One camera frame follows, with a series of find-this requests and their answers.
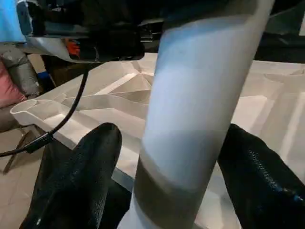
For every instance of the white plastic table top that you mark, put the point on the white plastic table top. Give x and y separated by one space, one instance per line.
119 100

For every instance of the pink cushion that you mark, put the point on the pink cushion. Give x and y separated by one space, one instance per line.
9 88

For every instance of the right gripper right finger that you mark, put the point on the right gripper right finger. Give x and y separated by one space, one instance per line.
262 186

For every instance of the black stand leg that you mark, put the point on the black stand leg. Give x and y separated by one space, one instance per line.
14 155

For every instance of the grey fabric roll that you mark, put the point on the grey fabric roll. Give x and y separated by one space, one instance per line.
23 71

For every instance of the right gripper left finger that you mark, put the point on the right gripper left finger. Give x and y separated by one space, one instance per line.
78 181

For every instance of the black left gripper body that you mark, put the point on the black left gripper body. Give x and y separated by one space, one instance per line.
107 43

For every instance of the white plastic table leg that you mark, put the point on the white plastic table leg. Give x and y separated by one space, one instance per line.
195 95

